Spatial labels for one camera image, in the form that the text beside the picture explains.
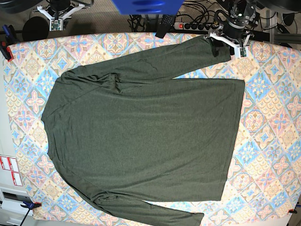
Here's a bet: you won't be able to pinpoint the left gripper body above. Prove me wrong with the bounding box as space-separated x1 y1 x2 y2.
223 7 255 40

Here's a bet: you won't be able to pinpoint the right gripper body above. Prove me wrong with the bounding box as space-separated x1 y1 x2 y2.
48 0 72 14

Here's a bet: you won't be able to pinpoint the dark green long-sleeve shirt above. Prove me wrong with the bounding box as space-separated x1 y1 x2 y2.
41 36 245 226

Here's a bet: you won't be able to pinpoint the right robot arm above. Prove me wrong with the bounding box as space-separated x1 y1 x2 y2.
0 0 94 31

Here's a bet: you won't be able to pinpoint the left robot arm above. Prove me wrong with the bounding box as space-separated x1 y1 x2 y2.
204 0 301 57

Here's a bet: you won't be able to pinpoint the black round stool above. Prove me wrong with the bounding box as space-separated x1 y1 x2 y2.
22 16 49 41

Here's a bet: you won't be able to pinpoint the black remote keypad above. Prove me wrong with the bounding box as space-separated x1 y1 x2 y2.
155 15 175 39

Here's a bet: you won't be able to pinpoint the blue plastic box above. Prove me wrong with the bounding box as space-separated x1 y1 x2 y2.
112 0 183 15

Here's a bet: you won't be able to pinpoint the patterned tile tablecloth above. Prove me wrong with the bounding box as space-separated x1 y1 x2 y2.
0 32 301 226

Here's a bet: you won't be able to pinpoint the red white label stickers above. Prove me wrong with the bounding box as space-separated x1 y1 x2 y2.
0 155 23 186

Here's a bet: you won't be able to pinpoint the orange clamp bottom right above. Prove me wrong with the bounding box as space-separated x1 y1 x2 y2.
288 209 298 214

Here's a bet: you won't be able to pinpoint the blue clamp bottom left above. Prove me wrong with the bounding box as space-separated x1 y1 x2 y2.
20 201 42 226

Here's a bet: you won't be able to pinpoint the white cabinet drawer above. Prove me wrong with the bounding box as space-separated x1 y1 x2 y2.
0 186 32 226

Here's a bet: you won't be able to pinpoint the white power strip red switch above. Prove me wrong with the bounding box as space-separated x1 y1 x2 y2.
172 22 219 34

